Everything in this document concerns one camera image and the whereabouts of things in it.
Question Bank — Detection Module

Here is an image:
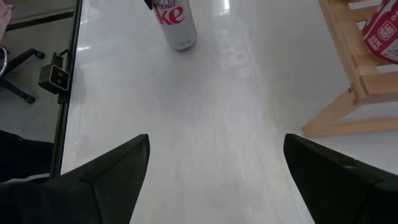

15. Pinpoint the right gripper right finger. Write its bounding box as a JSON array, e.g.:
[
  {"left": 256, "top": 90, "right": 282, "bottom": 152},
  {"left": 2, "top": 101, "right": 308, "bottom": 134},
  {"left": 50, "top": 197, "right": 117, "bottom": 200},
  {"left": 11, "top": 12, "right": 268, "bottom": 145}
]
[{"left": 283, "top": 133, "right": 398, "bottom": 224}]

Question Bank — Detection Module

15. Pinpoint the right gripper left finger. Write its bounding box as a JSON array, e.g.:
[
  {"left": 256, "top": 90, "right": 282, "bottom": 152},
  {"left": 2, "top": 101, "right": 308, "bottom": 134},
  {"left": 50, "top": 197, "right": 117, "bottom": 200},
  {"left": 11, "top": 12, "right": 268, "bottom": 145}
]
[{"left": 0, "top": 133, "right": 151, "bottom": 224}]

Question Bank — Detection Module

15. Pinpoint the silver diet cola can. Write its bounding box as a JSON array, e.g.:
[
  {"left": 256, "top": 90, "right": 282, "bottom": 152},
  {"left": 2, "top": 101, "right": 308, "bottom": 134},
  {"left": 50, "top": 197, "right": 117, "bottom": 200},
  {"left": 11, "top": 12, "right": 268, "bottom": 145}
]
[{"left": 152, "top": 0, "right": 198, "bottom": 52}]

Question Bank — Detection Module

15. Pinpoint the red cola can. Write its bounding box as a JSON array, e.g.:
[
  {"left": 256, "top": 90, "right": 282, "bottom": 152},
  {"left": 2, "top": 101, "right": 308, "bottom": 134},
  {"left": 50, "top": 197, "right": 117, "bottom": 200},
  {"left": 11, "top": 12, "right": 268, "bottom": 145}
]
[{"left": 362, "top": 0, "right": 398, "bottom": 65}]

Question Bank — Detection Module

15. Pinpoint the wooden slatted shelf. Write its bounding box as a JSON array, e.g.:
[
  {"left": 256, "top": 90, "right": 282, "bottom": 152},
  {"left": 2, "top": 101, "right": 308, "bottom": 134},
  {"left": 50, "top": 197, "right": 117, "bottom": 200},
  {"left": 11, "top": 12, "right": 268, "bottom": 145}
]
[{"left": 302, "top": 0, "right": 398, "bottom": 139}]

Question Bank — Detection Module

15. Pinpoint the person's leg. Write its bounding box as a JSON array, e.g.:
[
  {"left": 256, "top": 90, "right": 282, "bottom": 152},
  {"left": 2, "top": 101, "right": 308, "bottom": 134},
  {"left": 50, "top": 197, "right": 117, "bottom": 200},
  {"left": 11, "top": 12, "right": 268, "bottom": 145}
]
[{"left": 0, "top": 129, "right": 54, "bottom": 183}]

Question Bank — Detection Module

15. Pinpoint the black office chair base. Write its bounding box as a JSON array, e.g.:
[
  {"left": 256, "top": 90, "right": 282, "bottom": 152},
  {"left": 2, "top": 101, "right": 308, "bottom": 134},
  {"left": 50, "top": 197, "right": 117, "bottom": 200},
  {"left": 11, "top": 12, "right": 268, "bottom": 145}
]
[{"left": 0, "top": 46, "right": 47, "bottom": 105}]

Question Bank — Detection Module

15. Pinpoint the black aluminium table frame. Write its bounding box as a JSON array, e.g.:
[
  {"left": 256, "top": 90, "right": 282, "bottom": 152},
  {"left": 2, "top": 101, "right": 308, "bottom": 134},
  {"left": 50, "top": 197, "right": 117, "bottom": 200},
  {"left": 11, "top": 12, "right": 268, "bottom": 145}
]
[{"left": 49, "top": 0, "right": 84, "bottom": 180}]

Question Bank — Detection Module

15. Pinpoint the black table-level camera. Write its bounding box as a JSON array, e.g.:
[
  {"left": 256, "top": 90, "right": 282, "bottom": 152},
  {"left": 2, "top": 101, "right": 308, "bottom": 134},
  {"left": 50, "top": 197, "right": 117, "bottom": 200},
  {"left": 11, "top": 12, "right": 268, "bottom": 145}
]
[{"left": 37, "top": 52, "right": 71, "bottom": 95}]

